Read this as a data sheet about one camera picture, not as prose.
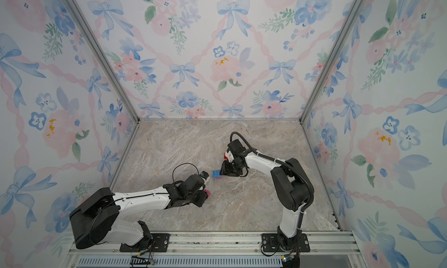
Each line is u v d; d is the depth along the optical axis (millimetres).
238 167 795
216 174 906
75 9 719
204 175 783
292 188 487
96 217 435
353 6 719
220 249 733
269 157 576
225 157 992
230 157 873
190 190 672
